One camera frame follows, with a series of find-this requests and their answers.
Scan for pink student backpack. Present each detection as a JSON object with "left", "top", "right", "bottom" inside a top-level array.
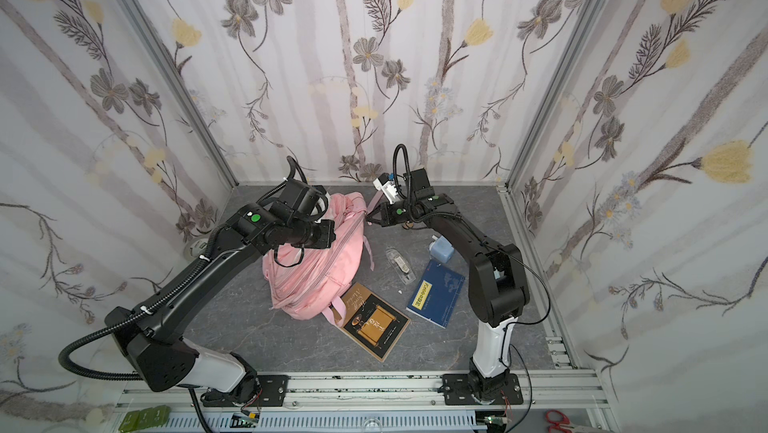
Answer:
[{"left": 262, "top": 192, "right": 371, "bottom": 327}]

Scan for brown black book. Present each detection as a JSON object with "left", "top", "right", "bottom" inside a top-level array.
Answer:
[{"left": 324, "top": 283, "right": 410, "bottom": 362}]

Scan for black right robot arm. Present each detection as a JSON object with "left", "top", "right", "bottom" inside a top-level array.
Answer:
[{"left": 366, "top": 144, "right": 533, "bottom": 404}]

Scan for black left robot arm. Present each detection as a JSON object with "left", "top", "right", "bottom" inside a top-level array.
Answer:
[{"left": 58, "top": 157, "right": 335, "bottom": 403}]

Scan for light blue ink bottle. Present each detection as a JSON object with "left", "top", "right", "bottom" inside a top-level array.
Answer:
[{"left": 429, "top": 236, "right": 455, "bottom": 264}]

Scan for clear plastic pencil case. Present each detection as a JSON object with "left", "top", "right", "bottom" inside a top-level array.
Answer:
[{"left": 385, "top": 248, "right": 415, "bottom": 284}]

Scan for blue notebook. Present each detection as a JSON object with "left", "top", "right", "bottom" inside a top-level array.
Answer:
[{"left": 406, "top": 260, "right": 465, "bottom": 329}]

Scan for clear tape roll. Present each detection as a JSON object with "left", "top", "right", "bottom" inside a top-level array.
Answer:
[{"left": 183, "top": 236, "right": 209, "bottom": 262}]

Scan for green circuit board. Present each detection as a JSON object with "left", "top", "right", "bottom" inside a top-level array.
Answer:
[{"left": 118, "top": 405, "right": 171, "bottom": 433}]

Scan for red scissors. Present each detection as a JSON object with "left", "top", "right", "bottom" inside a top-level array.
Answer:
[{"left": 545, "top": 410, "right": 574, "bottom": 433}]

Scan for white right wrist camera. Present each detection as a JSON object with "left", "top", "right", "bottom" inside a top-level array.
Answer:
[{"left": 373, "top": 174, "right": 402, "bottom": 204}]

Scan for aluminium mounting rail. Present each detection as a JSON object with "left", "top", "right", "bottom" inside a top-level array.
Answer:
[{"left": 113, "top": 336, "right": 607, "bottom": 433}]

